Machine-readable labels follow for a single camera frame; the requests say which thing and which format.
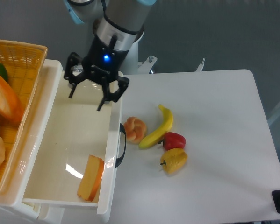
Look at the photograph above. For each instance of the orange bread slice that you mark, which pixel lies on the orange bread slice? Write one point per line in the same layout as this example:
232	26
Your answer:
91	179

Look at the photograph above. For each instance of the orange baguette loaf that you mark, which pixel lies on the orange baguette loaf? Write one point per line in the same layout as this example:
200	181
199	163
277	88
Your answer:
4	98

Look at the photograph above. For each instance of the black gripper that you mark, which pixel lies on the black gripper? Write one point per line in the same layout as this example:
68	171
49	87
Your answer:
101	65

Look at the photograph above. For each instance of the yellow bell pepper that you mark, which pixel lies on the yellow bell pepper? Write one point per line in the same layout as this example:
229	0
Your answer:
173	160

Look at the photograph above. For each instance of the yellow woven basket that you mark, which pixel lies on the yellow woven basket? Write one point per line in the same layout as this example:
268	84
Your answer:
23	62

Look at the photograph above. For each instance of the red bell pepper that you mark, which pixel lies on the red bell pepper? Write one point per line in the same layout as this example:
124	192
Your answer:
172	140

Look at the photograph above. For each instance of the knotted bread roll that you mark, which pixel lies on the knotted bread roll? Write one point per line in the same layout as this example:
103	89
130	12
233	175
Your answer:
135	130

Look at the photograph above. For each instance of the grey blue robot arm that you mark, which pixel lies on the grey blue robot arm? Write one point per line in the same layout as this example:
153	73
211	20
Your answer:
121	23

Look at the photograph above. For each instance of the upper white drawer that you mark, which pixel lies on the upper white drawer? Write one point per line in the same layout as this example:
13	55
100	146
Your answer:
76	129

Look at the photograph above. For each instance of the white drawer cabinet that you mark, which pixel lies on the white drawer cabinet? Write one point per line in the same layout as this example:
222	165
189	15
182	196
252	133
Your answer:
13	210

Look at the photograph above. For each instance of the yellow banana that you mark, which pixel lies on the yellow banana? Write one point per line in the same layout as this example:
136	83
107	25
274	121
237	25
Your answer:
156	136

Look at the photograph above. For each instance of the green fruit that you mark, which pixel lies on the green fruit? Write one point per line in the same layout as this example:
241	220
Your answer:
3	72

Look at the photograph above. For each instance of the black drawer handle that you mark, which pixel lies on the black drawer handle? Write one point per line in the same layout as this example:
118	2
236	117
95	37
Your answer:
121	146

